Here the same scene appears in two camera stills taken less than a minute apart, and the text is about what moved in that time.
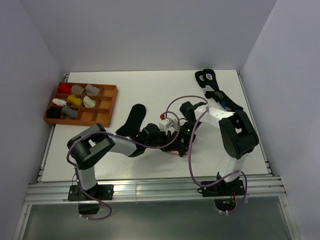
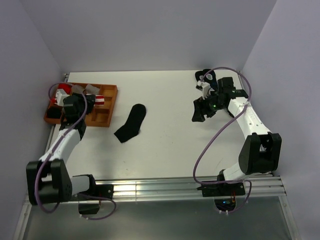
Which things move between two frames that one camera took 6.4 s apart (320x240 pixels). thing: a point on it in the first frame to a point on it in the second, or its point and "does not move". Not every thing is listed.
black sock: x=131 y=127 does not move
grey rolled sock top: x=90 y=90 does not move
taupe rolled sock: x=77 y=89 does not move
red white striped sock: x=176 y=151 to x=99 y=100
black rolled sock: x=54 y=113 does not move
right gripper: x=181 y=146 to x=200 y=106
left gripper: x=166 y=136 to x=91 y=100
